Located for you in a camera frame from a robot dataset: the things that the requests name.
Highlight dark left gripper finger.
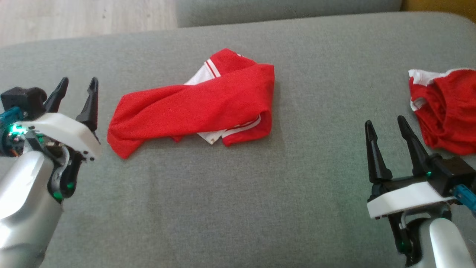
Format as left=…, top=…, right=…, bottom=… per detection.
left=45, top=77, right=69, bottom=113
left=75, top=77, right=99, bottom=134

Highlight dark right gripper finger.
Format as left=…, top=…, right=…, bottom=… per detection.
left=364, top=120, right=393, bottom=184
left=397, top=115, right=432, bottom=178

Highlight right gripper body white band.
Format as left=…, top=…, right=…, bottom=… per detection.
left=367, top=156, right=476, bottom=267

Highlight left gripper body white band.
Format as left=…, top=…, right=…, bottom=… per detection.
left=0, top=87, right=102, bottom=203

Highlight red shorts white trim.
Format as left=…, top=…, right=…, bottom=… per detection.
left=408, top=68, right=476, bottom=156

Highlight red basketball jersey white trim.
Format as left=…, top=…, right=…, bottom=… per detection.
left=107, top=48, right=275, bottom=159

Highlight mustard yellow upholstered panel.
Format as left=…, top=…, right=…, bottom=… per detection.
left=401, top=0, right=476, bottom=23

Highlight large grey sofa seat cushion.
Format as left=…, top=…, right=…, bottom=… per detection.
left=0, top=11, right=476, bottom=268

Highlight blue left gripper cable plug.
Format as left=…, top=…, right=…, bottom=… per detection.
left=0, top=107, right=23, bottom=125

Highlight blue gripper cable plug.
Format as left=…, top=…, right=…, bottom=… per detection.
left=0, top=107, right=23, bottom=125
left=452, top=184, right=476, bottom=217

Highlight blue right gripper cable plug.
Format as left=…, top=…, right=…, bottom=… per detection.
left=452, top=184, right=476, bottom=217

